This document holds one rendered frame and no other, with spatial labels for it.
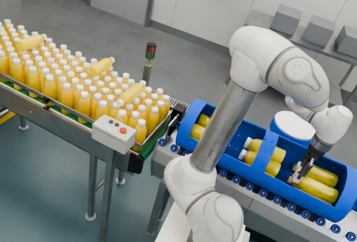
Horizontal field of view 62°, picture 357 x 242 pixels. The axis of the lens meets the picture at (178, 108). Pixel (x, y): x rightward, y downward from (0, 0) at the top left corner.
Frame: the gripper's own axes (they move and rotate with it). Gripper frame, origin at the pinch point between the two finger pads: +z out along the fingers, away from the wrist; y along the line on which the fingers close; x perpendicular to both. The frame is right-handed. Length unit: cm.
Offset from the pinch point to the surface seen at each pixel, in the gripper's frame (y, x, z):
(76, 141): -18, 119, 36
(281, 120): 54, 13, 10
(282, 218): -7.5, -4.0, 25.4
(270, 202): -5.9, 4.8, 20.5
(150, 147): -7, 76, 24
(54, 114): -18, 135, 24
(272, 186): -8.8, 9.3, 6.2
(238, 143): 16.3, 32.3, 11.8
